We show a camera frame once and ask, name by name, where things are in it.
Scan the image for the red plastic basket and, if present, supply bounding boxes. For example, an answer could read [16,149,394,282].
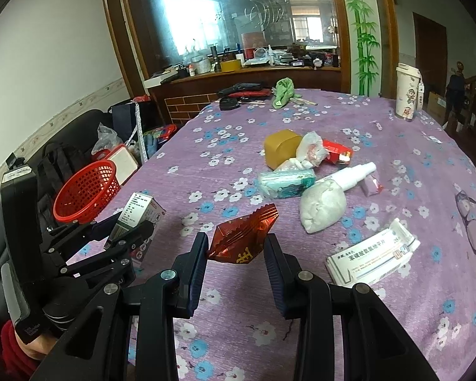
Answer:
[53,160,120,224]

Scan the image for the grey white medicine box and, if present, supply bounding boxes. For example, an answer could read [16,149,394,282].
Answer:
[104,193,166,267]

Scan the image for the white blue medicine box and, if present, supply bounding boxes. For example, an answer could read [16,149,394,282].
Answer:
[326,218,420,288]

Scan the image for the red foil wrapper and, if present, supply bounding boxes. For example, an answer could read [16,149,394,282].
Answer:
[208,204,278,264]

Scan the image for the white tissue wad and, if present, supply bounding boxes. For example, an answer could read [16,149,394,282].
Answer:
[300,180,347,234]

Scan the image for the white spray bottle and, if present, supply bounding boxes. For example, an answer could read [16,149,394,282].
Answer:
[327,162,377,192]

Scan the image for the teal tissue pack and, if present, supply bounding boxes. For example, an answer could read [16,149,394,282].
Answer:
[258,169,316,199]

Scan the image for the red cigarette pack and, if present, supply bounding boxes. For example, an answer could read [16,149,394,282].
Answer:
[322,139,353,165]

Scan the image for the white plastic bag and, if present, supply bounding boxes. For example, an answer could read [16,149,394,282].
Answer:
[275,131,329,171]

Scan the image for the purple red wrapper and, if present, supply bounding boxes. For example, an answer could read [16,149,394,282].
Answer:
[359,175,383,197]

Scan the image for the left hand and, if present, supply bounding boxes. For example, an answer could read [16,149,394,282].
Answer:
[1,320,58,378]

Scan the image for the black backpack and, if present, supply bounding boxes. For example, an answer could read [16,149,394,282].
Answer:
[36,141,87,217]

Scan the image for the white red-rimmed box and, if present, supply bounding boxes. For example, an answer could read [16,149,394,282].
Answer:
[105,144,139,186]

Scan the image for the clear plastic bag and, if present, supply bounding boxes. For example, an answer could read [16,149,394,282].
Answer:
[91,123,123,156]

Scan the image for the black sofa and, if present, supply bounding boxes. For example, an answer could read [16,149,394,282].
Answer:
[0,109,112,328]

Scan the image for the dark blue bag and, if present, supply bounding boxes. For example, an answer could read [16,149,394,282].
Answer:
[107,101,164,142]

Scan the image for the purple eyeglasses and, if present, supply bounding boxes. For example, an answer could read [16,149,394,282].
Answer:
[455,190,476,255]

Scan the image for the wooden brick counter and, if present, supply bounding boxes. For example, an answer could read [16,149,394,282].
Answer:
[148,66,351,126]

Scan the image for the purple floral tablecloth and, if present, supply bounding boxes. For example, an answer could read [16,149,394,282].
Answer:
[67,88,476,381]

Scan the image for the black key pouch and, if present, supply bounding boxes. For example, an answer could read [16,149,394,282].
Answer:
[219,97,240,111]

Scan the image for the black red tool case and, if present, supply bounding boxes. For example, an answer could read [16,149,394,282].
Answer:
[217,83,272,99]

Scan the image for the green cloth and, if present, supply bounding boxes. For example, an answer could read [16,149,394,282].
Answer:
[272,77,296,109]

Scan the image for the white cartoon tumbler cup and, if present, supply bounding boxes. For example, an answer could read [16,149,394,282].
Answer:
[395,63,425,121]

